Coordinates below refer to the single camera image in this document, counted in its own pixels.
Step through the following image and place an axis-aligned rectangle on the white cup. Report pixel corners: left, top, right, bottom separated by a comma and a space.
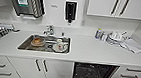
52, 38, 69, 54

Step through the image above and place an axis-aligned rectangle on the chrome faucet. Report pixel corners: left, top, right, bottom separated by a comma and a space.
42, 23, 56, 37

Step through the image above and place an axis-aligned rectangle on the stainless steel sink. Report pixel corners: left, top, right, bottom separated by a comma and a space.
16, 31, 73, 56

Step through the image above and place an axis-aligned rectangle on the orange bowl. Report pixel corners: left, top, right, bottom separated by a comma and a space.
30, 36, 45, 48

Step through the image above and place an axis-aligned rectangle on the steel paper towel dispenser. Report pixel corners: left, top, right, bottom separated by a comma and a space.
3, 0, 47, 19

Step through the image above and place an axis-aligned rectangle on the small chrome sink knob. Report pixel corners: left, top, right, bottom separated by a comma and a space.
60, 30, 66, 37

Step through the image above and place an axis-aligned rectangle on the stainless steel dishwasher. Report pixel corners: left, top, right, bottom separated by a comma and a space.
72, 60, 133, 78

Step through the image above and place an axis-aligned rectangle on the small clear container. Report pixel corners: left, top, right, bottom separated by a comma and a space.
100, 31, 107, 42

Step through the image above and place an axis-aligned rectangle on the black soap dispenser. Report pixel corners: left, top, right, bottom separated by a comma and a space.
62, 0, 79, 25

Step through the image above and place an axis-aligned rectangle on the white wall cabinet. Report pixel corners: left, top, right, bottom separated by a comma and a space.
85, 0, 141, 22

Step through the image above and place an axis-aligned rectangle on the small dish soap bottle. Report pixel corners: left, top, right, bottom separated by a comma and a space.
95, 27, 103, 41

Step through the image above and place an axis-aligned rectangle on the white dish cloth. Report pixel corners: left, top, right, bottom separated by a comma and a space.
119, 37, 141, 55

